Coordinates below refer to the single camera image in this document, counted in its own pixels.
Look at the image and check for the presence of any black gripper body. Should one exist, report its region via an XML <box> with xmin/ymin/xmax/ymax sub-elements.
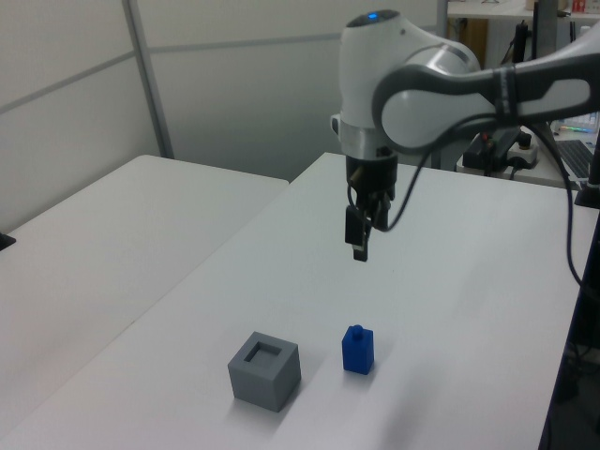
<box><xmin>345</xmin><ymin>153</ymin><xmax>399</xmax><ymax>203</ymax></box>

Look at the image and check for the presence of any blue block with knob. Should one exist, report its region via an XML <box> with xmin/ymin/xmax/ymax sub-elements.
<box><xmin>340</xmin><ymin>323</ymin><xmax>376</xmax><ymax>376</ymax></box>

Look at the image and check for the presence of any grey hollow cuboid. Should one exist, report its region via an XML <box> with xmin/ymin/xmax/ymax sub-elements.
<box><xmin>227</xmin><ymin>331</ymin><xmax>301</xmax><ymax>413</ymax></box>

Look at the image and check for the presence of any black power supply box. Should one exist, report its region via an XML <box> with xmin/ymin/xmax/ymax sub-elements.
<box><xmin>462</xmin><ymin>130</ymin><xmax>518</xmax><ymax>169</ymax></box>

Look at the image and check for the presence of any silver laptop keyboard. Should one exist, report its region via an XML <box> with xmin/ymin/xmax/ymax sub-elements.
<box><xmin>552</xmin><ymin>139</ymin><xmax>596</xmax><ymax>182</ymax></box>

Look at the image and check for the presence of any white background desk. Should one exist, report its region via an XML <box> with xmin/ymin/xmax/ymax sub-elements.
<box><xmin>446</xmin><ymin>0</ymin><xmax>600</xmax><ymax>21</ymax></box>

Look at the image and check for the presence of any dark hanging robot cable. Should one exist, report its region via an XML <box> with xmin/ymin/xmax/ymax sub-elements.
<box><xmin>372</xmin><ymin>119</ymin><xmax>586</xmax><ymax>290</ymax></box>

